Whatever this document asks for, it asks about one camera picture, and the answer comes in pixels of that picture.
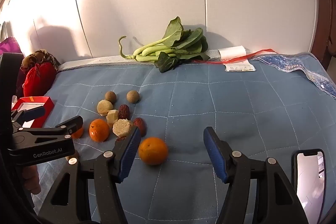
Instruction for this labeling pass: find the red box with white inside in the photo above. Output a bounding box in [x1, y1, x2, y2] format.
[12, 95, 55, 128]

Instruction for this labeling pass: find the large orange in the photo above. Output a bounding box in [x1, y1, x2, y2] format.
[138, 137, 169, 166]

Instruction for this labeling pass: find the small orange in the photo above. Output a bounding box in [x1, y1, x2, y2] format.
[71, 127, 84, 139]
[89, 119, 110, 142]

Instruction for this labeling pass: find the person's left hand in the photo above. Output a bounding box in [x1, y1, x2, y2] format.
[22, 163, 42, 196]

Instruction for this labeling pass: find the purple bag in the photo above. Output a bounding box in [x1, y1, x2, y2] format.
[0, 36, 23, 54]

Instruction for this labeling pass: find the white paper tag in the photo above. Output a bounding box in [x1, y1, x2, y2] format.
[219, 46, 247, 59]

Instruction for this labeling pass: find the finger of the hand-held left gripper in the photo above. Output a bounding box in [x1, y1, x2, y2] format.
[21, 116, 84, 136]
[12, 106, 46, 124]

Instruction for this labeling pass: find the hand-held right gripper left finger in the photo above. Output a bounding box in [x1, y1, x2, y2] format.
[37, 126, 142, 224]

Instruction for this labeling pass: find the printed white label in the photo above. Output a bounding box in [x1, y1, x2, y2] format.
[224, 61, 256, 73]

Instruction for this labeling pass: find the brown patterned cloth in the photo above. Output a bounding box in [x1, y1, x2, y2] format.
[21, 49, 61, 73]

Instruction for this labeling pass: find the black smartphone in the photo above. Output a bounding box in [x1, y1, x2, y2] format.
[291, 149, 326, 224]

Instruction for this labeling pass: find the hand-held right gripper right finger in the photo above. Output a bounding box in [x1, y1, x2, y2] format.
[203, 126, 309, 224]

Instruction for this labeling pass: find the brown longan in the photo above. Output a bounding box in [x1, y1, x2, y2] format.
[105, 91, 117, 104]
[126, 90, 140, 104]

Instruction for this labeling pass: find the brown wooden furniture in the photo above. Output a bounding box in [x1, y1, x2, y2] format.
[314, 0, 336, 63]

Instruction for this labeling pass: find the green leafy vegetable bunch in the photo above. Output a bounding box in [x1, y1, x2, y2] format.
[118, 17, 210, 73]

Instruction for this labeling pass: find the clear printed plastic bag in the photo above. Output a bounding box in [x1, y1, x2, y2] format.
[253, 55, 336, 98]

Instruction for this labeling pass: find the red cloth pouch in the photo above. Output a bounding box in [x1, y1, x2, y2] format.
[23, 61, 57, 97]

